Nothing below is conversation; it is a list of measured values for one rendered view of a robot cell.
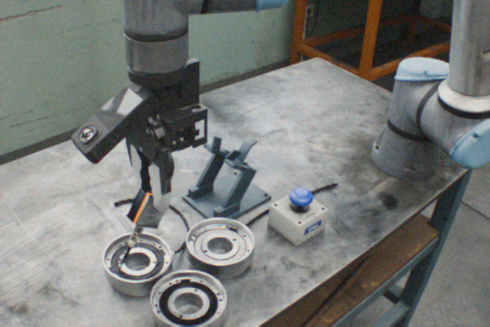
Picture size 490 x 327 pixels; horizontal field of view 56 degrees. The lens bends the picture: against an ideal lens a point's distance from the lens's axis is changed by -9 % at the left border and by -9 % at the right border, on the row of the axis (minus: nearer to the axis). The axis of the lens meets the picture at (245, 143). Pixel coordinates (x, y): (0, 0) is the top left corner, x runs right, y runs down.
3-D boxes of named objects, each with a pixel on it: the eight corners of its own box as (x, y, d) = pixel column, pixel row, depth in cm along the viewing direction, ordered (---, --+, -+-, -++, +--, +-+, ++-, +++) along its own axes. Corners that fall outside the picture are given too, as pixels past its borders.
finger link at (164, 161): (178, 195, 64) (171, 134, 59) (168, 200, 63) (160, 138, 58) (158, 181, 67) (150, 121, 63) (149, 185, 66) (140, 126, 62)
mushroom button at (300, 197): (297, 227, 81) (302, 204, 78) (281, 214, 84) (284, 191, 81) (314, 217, 83) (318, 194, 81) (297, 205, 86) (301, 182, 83)
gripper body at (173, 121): (208, 148, 66) (210, 64, 59) (154, 172, 61) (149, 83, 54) (175, 124, 70) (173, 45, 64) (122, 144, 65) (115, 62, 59)
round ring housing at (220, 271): (234, 292, 72) (234, 274, 70) (173, 266, 76) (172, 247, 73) (263, 249, 80) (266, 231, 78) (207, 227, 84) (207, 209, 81)
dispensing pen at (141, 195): (102, 264, 69) (150, 163, 67) (124, 265, 72) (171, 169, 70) (110, 273, 68) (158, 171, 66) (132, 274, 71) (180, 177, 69)
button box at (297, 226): (297, 246, 81) (300, 225, 78) (267, 224, 85) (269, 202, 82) (329, 226, 85) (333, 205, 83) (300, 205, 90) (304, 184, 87)
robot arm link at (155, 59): (145, 47, 52) (109, 28, 57) (147, 86, 54) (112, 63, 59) (201, 32, 56) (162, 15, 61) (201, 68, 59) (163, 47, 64)
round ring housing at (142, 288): (120, 309, 68) (116, 291, 65) (96, 262, 75) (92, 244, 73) (185, 285, 73) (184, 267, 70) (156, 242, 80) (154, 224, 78)
